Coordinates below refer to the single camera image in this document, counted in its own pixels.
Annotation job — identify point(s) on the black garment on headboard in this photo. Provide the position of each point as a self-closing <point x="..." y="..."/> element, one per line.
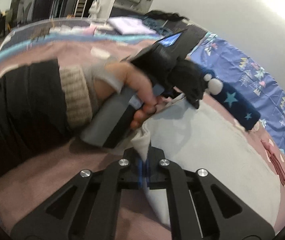
<point x="165" y="16"/>

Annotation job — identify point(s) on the folded lilac cloth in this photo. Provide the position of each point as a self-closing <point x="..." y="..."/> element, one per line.
<point x="130" y="26"/>

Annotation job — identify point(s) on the dark deer print bedsheet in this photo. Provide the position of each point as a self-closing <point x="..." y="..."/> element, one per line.
<point x="62" y="26"/>

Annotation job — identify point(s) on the pink polka dot blanket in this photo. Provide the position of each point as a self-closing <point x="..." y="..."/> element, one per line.
<point x="31" y="182"/>

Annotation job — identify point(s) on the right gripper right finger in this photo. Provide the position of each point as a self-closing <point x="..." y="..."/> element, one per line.
<point x="200" y="206"/>

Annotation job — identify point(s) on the folded pink clothes stack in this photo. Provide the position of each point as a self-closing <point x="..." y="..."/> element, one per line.
<point x="276" y="158"/>

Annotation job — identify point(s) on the left hand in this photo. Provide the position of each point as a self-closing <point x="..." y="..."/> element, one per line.
<point x="107" y="79"/>

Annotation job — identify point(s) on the navy star patterned garment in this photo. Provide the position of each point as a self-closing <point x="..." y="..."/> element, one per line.
<point x="232" y="100"/>

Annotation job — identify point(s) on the blue tree print sheet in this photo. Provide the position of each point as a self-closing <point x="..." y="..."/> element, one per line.
<point x="249" y="78"/>

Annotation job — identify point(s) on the white shelf rack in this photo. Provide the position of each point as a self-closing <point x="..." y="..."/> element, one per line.
<point x="80" y="8"/>

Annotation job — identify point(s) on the black sleeve left forearm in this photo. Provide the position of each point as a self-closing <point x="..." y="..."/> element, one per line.
<point x="41" y="106"/>

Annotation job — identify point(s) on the white cat figurine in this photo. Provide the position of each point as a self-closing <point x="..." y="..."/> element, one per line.
<point x="94" y="10"/>

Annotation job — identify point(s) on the light grey long-sleeve shirt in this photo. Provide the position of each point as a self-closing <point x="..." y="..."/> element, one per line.
<point x="210" y="138"/>

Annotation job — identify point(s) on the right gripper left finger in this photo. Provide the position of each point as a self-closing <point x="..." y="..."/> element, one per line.
<point x="86" y="207"/>

